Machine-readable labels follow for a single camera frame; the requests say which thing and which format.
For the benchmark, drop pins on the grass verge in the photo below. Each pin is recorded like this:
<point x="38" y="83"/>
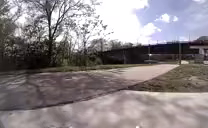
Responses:
<point x="78" y="68"/>
<point x="182" y="78"/>

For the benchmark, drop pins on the grey paved path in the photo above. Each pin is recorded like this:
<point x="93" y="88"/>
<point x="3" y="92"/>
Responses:
<point x="102" y="110"/>

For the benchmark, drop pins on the wood of bare trees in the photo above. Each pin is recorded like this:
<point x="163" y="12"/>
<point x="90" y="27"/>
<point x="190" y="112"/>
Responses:
<point x="50" y="50"/>

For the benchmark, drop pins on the dark road bridge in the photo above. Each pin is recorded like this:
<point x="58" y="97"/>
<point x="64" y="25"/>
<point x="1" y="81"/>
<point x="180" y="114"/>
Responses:
<point x="158" y="48"/>

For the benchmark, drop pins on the thin pole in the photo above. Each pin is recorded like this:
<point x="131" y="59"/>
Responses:
<point x="179" y="53"/>

